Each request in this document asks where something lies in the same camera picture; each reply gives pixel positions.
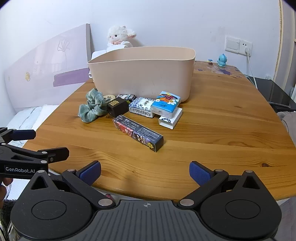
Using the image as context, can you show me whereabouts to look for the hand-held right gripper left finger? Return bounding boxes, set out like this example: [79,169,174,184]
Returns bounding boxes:
[27,160,116,210]

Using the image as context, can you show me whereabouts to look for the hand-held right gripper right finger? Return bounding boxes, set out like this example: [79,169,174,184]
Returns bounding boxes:
[177,161,267,209]

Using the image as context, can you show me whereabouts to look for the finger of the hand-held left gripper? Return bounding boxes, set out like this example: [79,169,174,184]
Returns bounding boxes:
[0,145,70,164]
[0,127,37,146]

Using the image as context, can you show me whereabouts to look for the person's left hand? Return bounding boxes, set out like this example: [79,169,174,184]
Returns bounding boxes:
[0,180,11,209]

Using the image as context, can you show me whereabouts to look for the white bedding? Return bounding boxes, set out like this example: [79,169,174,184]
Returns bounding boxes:
[6,104,60,149]

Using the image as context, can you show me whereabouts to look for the dark fuzzy cloth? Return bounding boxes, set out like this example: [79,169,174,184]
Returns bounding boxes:
[0,199,17,232]

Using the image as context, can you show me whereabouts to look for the green fabric scrunchie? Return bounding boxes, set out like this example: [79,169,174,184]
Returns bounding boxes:
[78,88,109,123]

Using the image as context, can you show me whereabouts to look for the small white cardboard box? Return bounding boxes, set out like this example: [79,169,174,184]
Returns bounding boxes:
[158,107,183,130]

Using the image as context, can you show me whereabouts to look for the long black printed box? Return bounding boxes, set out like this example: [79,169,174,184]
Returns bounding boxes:
[112,115,164,153]

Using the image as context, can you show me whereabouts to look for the pale purple bed headboard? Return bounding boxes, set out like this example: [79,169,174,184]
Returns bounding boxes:
[4,23,95,114]

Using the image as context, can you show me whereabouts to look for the dark brown cube box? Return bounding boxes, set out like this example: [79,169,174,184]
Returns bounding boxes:
[106,97,130,118]

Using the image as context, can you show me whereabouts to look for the colourful cartoon tissue pack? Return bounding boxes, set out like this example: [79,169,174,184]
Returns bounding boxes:
[151,91,180,118]

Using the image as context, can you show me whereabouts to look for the blue white patterned packet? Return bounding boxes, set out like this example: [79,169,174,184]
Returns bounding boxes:
[129,97,156,119]

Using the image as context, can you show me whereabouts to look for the small black patterned box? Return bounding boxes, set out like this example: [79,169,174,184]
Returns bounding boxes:
[116,94,137,103]

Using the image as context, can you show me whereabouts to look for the person's grey trousers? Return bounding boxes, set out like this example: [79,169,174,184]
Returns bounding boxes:
[276,111,296,241]

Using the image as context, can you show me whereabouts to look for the beige plastic storage bin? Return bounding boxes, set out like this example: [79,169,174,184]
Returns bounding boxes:
[87,46,197,104]

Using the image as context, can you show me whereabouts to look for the black glass side table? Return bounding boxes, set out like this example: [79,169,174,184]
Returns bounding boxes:
[245,75,293,108]

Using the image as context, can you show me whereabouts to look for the blue toy figurine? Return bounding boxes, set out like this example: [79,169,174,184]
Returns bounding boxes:
[217,54,228,67]

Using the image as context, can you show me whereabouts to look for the white plush sheep toy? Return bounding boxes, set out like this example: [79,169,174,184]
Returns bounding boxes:
[106,25,137,53]

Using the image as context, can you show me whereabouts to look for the light wooden cabinet panel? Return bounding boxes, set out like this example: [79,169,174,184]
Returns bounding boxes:
[273,0,296,93]

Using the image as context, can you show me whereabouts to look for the white plug with cable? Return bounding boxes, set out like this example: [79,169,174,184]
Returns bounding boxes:
[244,47,258,89]

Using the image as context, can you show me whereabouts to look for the white wall switch socket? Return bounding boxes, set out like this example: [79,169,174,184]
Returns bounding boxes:
[225,36,253,56]

